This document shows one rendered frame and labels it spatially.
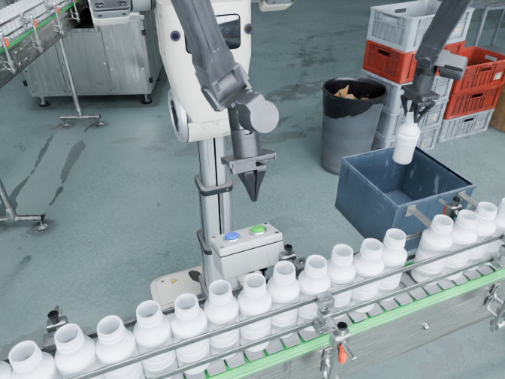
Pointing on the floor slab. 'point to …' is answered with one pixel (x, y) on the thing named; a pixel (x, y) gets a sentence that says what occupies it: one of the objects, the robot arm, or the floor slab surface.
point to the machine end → (99, 60)
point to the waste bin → (349, 119)
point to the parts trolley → (484, 22)
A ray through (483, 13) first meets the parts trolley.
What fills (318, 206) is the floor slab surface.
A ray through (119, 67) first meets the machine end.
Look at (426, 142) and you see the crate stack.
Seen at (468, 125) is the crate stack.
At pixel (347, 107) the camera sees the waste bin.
